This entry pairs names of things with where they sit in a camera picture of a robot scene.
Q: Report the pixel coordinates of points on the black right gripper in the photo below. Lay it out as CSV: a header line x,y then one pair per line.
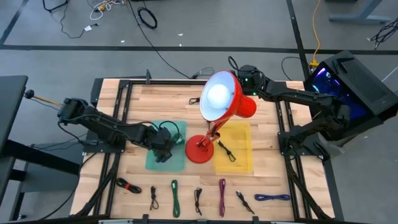
x,y
250,81

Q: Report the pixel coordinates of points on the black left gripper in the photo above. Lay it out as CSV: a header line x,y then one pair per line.
x,y
161,141

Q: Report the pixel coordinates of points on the yellow translucent tray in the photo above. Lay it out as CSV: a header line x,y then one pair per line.
x,y
239,140

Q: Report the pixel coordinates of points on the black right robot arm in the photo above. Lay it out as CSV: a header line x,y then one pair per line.
x,y
298,96

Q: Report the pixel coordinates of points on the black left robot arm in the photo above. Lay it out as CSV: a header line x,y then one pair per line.
x,y
105,126

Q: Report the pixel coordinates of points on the green translucent tray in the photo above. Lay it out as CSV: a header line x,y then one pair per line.
x,y
164,165

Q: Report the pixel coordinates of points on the red desk lamp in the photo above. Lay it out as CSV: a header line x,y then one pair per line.
x,y
220,93

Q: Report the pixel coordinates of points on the black table clamp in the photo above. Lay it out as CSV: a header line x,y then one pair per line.
x,y
148,76

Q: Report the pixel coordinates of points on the black computer with blue light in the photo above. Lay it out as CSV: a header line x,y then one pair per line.
x,y
351,87

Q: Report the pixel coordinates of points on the grey desk leg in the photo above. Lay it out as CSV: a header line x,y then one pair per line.
x,y
360,17

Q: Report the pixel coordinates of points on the black knob with wooden rod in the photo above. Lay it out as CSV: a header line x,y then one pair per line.
x,y
29,94

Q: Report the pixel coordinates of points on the black desk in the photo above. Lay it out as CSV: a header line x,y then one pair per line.
x,y
12,102

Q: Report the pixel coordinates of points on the black floor stand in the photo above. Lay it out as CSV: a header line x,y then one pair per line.
x,y
46,7

